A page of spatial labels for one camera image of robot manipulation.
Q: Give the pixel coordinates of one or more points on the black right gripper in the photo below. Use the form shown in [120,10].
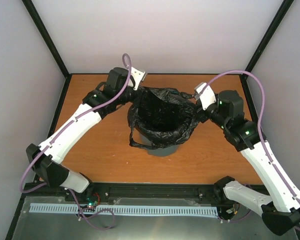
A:
[201,117]

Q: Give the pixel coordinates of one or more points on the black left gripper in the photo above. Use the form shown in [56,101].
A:
[138,100]

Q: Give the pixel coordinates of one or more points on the black plastic trash bag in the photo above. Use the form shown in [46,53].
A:
[187,118]

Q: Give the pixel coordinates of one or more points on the teal plastic trash bin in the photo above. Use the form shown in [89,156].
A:
[162,151]

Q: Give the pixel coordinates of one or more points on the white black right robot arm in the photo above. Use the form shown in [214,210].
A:
[280,208]

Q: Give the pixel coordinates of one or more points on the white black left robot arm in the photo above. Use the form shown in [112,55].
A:
[45,159]

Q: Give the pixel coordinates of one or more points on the small green-lit circuit board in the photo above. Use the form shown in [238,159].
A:
[93,202]

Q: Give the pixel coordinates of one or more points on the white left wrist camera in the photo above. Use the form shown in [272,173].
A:
[136,77]

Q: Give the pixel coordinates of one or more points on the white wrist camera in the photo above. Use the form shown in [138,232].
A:
[136,77]
[206,98]

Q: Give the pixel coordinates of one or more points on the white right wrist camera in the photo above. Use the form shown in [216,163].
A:
[206,98]

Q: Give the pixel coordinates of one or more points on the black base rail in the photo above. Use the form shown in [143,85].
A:
[203,194]

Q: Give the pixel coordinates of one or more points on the black right rear frame post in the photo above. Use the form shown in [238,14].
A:
[269,33]

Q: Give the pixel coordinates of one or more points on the black frame post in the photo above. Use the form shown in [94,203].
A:
[37,20]
[269,33]

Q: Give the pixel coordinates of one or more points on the black left rear frame post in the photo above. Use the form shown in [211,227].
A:
[37,20]

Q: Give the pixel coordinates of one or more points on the light blue slotted cable duct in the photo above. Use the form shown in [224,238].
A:
[127,210]

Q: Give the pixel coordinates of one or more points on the metal base plate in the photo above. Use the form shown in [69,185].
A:
[55,226]

